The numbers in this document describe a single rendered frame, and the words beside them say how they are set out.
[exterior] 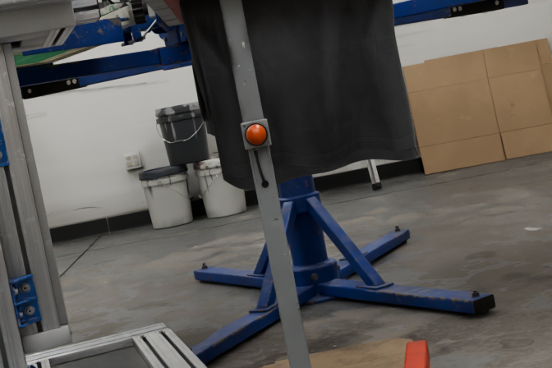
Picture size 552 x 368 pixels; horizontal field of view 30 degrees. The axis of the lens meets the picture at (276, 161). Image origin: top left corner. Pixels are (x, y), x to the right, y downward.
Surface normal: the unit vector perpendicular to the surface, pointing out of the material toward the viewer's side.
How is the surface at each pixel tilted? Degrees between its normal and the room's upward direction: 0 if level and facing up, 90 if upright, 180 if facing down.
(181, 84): 90
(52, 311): 90
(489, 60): 83
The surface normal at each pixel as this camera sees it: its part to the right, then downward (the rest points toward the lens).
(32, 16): 0.26, 0.01
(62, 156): 0.04, 0.06
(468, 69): 0.00, -0.17
